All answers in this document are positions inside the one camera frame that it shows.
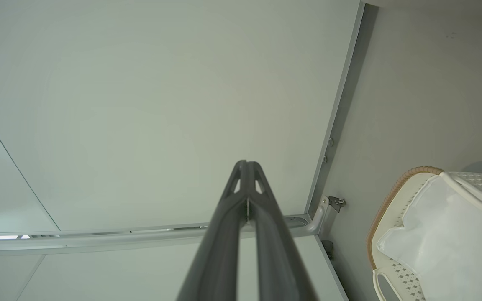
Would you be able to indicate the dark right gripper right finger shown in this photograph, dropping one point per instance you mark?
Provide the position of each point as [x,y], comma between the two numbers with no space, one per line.
[278,259]

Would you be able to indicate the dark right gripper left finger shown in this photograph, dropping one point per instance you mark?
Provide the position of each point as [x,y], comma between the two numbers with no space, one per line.
[220,251]

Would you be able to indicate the white laundry basket brown rim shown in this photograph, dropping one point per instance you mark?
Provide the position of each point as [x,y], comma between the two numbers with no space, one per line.
[396,196]

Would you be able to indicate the small black floor foot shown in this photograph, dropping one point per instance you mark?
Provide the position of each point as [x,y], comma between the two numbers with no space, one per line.
[329,248]

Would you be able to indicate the dark metal post bracket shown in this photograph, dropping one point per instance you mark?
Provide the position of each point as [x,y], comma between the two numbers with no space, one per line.
[338,202]

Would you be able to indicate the grey partition base rail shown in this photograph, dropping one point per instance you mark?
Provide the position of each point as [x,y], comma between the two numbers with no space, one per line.
[338,104]

